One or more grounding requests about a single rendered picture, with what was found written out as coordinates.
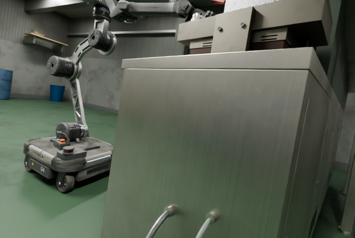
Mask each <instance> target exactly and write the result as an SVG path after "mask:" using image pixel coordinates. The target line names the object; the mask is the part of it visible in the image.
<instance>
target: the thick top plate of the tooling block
mask: <svg viewBox="0 0 355 238"><path fill-rule="evenodd" d="M254 8H255V9H256V13H255V18H254V24H253V30H252V32H256V31H263V30H271V29H279V28H286V27H288V28H289V30H290V31H291V33H292V35H293V36H294V38H295V39H296V41H297V42H298V40H299V37H300V36H303V35H308V36H310V41H309V47H318V46H327V45H329V40H330V35H331V30H332V24H333V21H332V15H331V9H330V2H329V0H280V1H275V2H271V3H267V4H262V5H258V6H254ZM216 18H217V16H216V15H215V16H211V17H206V18H203V19H199V20H195V21H190V22H186V23H181V24H180V26H179V32H178V36H177V41H178V42H180V43H182V44H184V45H187V46H188V47H190V42H191V40H199V39H206V38H213V35H214V28H215V24H216Z"/></svg>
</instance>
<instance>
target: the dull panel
mask: <svg viewBox="0 0 355 238"><path fill-rule="evenodd" d="M329 2H330V9H331V15H332V21H333V24H332V30H331V35H330V40H329V45H327V46H318V47H317V50H316V55H317V57H318V59H319V61H320V63H321V65H322V67H323V69H324V71H325V74H326V76H327V78H328V80H329V82H330V84H331V86H332V88H333V91H334V93H335V95H336V97H337V99H338V101H339V103H340V105H341V107H342V110H343V112H344V109H345V104H346V101H347V95H348V78H347V53H346V40H345V14H344V0H329Z"/></svg>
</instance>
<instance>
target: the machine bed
mask: <svg viewBox="0 0 355 238"><path fill-rule="evenodd" d="M121 68H122V69H256V70H309V71H310V73H311V74H312V75H313V77H314V78H315V79H316V81H317V82H318V83H319V84H320V86H321V87H322V88H323V90H324V91H325V92H326V94H327V95H328V96H329V98H330V99H331V101H332V102H333V103H334V105H335V106H336V107H337V108H338V110H339V111H340V112H341V114H342V115H344V112H343V110H342V107H341V105H340V103H339V101H338V99H337V97H336V95H335V93H334V91H333V88H332V86H331V84H330V82H329V80H328V78H327V76H326V74H325V71H324V69H323V67H322V65H321V63H320V61H319V59H318V57H317V55H316V52H315V50H314V48H313V47H304V48H288V49H272V50H256V51H240V52H225V53H208V54H193V55H184V56H168V57H152V58H136V59H123V60H122V67H121Z"/></svg>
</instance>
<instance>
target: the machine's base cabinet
mask: <svg viewBox="0 0 355 238"><path fill-rule="evenodd" d="M342 122H343V115H342V114H341V112H340V111H339V110H338V108H337V107H336V106H335V105H334V103H333V102H332V101H331V99H330V98H329V96H328V95H327V94H326V92H325V91H324V90H323V88H322V87H321V86H320V84H319V83H318V82H317V81H316V79H315V78H314V77H313V75H312V74H311V73H310V71H309V70H256V69H125V70H124V77H123V85H122V92H121V97H120V104H119V111H118V119H117V125H116V133H115V140H114V147H113V155H112V159H111V166H110V174H109V181H108V188H107V196H106V203H105V210H104V217H103V222H102V229H101V236H100V238H146V236H147V234H148V232H149V231H150V229H151V227H152V226H153V224H154V223H155V221H156V220H157V219H158V218H159V217H160V216H161V215H162V213H163V212H164V207H166V206H168V205H171V206H172V207H173V209H174V215H173V216H172V217H170V218H167V219H166V220H165V221H164V222H163V223H162V225H161V226H160V228H159V229H158V230H157V232H156V233H155V235H154V237H153V238H196V236H197V234H198V232H199V230H200V228H201V227H202V226H203V224H204V223H205V221H206V214H207V213H208V212H210V211H213V212H215V214H216V215H217V221H216V222H215V223H213V224H210V225H209V227H208V228H207V230H206V231H205V233H204V235H203V237H202V238H311V237H312V234H313V231H314V228H315V225H316V222H317V219H318V216H319V213H320V210H321V207H322V204H323V201H324V198H325V195H326V192H327V189H328V186H329V183H330V180H331V177H332V173H333V170H334V162H335V157H336V153H337V148H338V143H339V137H340V132H341V130H342Z"/></svg>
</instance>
